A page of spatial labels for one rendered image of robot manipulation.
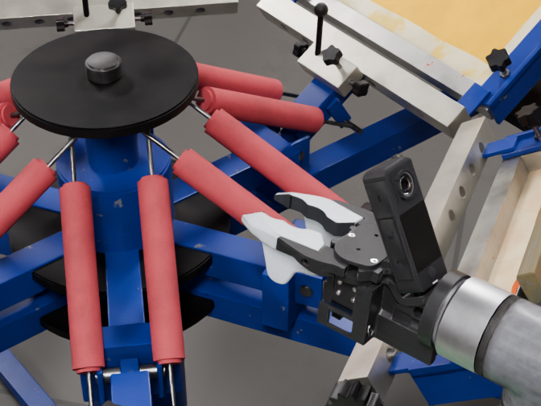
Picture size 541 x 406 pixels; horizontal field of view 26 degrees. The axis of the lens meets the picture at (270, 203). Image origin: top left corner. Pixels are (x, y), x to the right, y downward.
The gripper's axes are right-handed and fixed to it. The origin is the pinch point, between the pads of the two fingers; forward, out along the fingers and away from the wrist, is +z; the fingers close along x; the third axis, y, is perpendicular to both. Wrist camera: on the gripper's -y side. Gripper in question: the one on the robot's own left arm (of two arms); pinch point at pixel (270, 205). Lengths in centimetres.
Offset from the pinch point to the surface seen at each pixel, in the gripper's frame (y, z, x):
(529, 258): 31, -7, 55
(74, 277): 50, 54, 27
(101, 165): 45, 68, 48
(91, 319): 54, 48, 26
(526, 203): 42, 7, 86
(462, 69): 38, 36, 115
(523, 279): 32, -8, 51
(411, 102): 40, 38, 99
